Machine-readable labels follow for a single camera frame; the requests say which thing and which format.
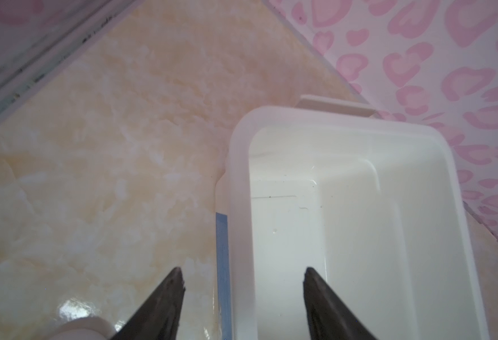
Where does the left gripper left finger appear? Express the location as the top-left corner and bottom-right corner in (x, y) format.
(112, 267), (185, 340)

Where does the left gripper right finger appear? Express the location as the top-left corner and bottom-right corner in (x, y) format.
(303, 267), (377, 340)

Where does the white plastic bin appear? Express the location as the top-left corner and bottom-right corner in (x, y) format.
(215, 95), (489, 339)

